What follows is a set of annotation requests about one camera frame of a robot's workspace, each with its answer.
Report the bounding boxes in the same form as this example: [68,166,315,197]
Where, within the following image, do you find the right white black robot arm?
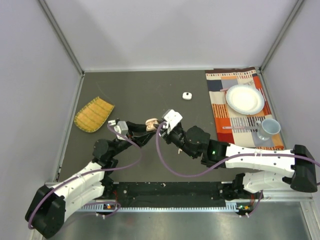
[155,121,320,198]

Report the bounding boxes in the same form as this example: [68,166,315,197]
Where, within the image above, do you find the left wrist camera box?
[107,120,129,141]

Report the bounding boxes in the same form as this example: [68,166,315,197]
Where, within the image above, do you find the yellow woven mat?
[73,96,115,133]

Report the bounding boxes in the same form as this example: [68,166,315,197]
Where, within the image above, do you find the patterned orange placemat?
[205,66,285,150]

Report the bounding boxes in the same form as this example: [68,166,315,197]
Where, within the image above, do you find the grey slotted cable duct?
[76,202,239,213]

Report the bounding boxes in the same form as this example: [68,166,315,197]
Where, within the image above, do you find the purple cable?
[26,122,143,231]
[155,121,320,218]

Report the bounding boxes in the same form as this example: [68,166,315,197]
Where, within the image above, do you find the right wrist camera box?
[162,109,183,134]

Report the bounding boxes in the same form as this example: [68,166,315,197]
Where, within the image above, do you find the white earbud charging case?
[182,92,193,101]

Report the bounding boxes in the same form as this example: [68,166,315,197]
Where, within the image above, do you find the pale blue cup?
[255,118,281,141]

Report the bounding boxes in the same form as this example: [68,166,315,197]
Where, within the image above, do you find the white paper plate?
[225,84,265,115]

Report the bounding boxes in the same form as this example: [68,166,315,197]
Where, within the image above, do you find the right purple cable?
[155,121,320,218]

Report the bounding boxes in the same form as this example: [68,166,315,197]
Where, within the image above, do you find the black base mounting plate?
[99,182,239,208]

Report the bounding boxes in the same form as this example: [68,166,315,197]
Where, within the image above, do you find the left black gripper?
[109,121,158,158]

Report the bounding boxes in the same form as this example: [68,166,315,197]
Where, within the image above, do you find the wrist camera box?
[162,109,183,134]
[107,120,129,141]

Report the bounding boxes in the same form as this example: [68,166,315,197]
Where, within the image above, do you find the pink handled fork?
[222,126,258,130]

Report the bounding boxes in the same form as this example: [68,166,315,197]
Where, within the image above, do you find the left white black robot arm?
[25,118,159,239]

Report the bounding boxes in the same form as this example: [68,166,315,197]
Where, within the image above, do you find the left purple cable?
[26,122,143,231]

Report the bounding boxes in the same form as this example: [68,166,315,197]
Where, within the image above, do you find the aluminium front rail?
[96,182,313,202]

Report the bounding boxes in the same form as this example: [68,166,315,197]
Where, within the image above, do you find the pink earbud charging case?
[145,118,159,132]

